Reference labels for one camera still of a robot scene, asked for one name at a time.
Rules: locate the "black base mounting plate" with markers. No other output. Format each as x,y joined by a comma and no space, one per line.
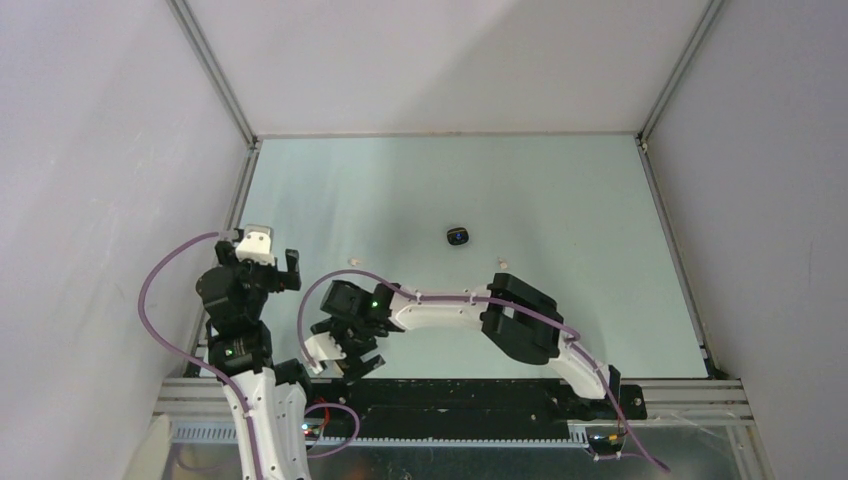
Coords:
465,409

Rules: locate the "white slotted cable duct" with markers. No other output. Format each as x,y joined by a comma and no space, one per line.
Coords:
225,434

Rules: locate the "left controller board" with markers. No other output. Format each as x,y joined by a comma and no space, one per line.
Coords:
311,432

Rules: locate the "black earbud charging case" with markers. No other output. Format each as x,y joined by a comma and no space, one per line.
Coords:
457,236

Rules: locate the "controller board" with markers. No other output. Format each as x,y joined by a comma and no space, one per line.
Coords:
311,432
606,447

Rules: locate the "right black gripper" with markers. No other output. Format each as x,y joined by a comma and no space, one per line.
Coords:
336,327

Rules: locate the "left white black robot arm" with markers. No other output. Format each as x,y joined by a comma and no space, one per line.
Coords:
267,400

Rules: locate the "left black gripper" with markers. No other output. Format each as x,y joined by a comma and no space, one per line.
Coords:
279,280

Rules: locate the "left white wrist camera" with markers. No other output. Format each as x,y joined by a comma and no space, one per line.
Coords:
256,245

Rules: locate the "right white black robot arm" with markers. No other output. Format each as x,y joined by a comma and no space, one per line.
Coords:
520,320

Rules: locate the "right controller board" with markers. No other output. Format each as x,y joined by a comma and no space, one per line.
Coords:
606,447

